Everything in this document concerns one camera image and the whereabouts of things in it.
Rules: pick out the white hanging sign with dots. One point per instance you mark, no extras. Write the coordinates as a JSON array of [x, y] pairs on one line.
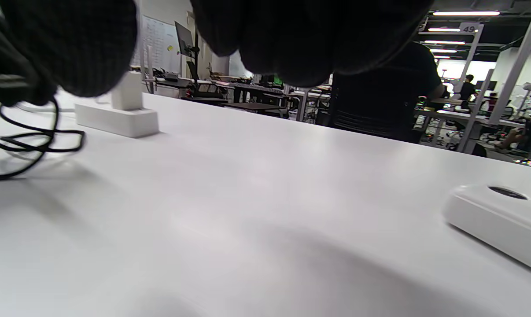
[[470, 29]]

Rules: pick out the black monitor on arm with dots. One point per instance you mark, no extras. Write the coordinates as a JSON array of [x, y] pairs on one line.
[[184, 39]]

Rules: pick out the short white power strip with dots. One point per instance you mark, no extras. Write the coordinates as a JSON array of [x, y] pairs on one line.
[[129, 123]]

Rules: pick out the white metal post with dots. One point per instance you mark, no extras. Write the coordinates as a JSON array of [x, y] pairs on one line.
[[520, 61], [477, 110]]

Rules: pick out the person's right hand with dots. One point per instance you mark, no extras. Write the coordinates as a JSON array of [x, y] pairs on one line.
[[314, 39]]

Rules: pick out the dark brown side table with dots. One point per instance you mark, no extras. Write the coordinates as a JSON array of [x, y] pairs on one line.
[[256, 108]]

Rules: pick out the white battery pack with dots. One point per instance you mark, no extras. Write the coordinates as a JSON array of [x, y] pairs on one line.
[[499, 220]]

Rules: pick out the ceiling light strip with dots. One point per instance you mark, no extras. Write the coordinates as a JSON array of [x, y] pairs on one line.
[[466, 13], [444, 30], [444, 42]]

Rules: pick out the black mesh office chair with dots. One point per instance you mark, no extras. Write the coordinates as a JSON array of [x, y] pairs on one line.
[[371, 123]]

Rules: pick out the black keyboard desk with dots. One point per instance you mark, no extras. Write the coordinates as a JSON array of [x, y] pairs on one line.
[[190, 88]]

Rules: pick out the white charger block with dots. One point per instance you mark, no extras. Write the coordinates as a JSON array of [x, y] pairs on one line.
[[127, 94]]

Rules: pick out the white whiteboard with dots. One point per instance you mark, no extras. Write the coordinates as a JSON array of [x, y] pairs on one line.
[[160, 39]]

